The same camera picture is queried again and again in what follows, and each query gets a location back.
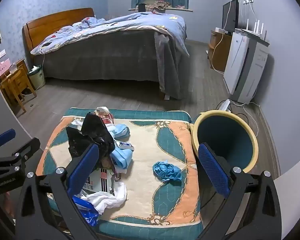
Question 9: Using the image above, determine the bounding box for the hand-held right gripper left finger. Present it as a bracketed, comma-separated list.
[15, 142, 102, 240]

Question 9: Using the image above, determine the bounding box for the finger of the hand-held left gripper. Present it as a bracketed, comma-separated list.
[0, 137, 41, 167]
[0, 129, 17, 153]

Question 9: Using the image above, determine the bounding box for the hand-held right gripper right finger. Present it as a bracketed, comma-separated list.
[197, 142, 282, 240]

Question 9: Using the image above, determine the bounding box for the yellow bin with teal liner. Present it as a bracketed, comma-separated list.
[192, 110, 259, 173]

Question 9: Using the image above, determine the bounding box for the blue face mask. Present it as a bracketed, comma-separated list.
[111, 146, 133, 170]
[107, 124, 130, 140]

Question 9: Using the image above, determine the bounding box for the red white snack packet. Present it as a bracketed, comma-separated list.
[94, 106, 115, 125]

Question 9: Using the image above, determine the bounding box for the white striped box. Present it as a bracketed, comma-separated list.
[82, 169, 115, 195]

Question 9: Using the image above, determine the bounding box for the black plastic bag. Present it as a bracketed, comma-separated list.
[66, 112, 115, 170]

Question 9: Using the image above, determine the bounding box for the white crumpled tissue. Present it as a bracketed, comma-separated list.
[86, 181, 128, 215]

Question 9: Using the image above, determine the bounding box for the crumpled white plastic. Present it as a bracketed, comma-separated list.
[70, 119, 84, 132]

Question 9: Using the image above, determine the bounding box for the crumpled blue glove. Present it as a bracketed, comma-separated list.
[152, 160, 182, 182]

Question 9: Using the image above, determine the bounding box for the blue plastic bag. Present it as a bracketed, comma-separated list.
[72, 196, 99, 227]

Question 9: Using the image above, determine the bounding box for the small white carton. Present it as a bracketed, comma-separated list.
[116, 141, 135, 152]

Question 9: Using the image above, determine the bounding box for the wooden stool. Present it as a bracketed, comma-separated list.
[0, 69, 28, 113]

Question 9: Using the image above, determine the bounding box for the printed floor mat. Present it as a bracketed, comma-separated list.
[36, 108, 204, 240]

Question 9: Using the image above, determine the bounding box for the green waste bin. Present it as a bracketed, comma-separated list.
[27, 64, 46, 90]

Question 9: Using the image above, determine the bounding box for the pink box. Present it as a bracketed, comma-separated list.
[0, 58, 12, 79]

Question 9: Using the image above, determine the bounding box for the white power strip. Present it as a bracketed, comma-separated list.
[219, 99, 232, 112]

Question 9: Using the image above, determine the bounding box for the white air purifier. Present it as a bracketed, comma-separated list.
[224, 28, 270, 104]

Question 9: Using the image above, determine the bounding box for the grey bedspread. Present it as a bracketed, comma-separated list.
[34, 27, 190, 100]

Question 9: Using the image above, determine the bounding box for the wooden cabinet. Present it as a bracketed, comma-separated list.
[208, 29, 232, 72]

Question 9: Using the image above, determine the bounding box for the white router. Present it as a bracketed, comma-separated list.
[241, 19, 267, 41]

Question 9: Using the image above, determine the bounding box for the blue patterned quilt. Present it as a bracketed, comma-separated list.
[30, 12, 187, 55]

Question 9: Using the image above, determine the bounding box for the black monitor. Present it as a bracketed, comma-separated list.
[222, 0, 240, 33]

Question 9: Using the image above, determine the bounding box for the plaid cloth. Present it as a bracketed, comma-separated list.
[145, 1, 171, 12]

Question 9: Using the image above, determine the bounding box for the wooden bed frame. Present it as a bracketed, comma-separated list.
[22, 8, 95, 56]

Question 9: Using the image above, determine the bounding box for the white cable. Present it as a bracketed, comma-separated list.
[210, 0, 238, 71]

